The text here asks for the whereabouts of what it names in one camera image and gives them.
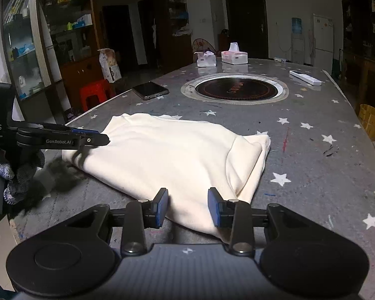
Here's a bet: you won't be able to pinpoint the white water dispenser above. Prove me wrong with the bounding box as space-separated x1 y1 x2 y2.
291 34 305 65

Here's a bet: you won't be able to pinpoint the smartphone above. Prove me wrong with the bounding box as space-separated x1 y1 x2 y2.
132 81 170 101

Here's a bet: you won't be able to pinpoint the dark wooden side table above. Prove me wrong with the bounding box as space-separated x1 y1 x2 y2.
340 50 375 108

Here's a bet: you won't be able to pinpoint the white refrigerator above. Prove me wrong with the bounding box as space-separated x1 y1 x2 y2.
312 13 334 76

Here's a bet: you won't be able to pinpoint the paper flour bag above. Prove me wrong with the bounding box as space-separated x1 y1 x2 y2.
97 48 122 83

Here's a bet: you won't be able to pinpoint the grey star-print tablecloth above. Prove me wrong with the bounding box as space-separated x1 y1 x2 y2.
9 58 375 300

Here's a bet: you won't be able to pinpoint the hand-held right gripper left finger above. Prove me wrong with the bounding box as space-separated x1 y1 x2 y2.
47 188 169 256

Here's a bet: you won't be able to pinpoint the person's left hand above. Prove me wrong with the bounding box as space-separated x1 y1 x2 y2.
0 145 46 206

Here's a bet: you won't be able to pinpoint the dark wooden shelf unit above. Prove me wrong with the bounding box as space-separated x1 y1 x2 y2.
341 0 375 69

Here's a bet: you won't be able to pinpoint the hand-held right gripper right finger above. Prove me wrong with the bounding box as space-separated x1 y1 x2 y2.
208 187 330 256

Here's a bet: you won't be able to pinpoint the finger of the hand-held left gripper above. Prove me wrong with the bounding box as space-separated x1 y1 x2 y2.
41 122 101 136
79 133 111 149

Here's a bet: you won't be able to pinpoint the dark entrance door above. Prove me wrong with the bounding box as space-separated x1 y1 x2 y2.
224 0 269 59

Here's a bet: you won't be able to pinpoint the pink tissue box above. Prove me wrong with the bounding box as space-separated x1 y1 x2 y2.
221 42 249 65

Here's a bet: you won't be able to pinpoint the cream sweatshirt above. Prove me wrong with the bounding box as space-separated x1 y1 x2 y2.
62 113 271 245

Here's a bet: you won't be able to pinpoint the round black induction cooktop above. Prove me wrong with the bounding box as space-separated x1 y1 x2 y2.
180 72 289 102

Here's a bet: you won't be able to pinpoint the white tissue pack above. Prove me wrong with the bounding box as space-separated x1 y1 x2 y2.
194 50 217 67

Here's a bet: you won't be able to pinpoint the white remote control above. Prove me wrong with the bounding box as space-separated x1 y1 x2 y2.
289 70 322 86

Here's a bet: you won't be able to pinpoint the red plastic stool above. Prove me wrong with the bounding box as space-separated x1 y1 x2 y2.
79 79 116 112

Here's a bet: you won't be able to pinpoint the dark wooden wall cabinet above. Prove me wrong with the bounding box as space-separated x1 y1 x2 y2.
0 0 193 116

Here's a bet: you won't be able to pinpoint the electric floor fan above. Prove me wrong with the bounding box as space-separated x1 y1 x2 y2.
192 37 216 54

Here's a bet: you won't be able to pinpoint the wooden bucket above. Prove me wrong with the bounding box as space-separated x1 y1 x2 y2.
359 104 375 142

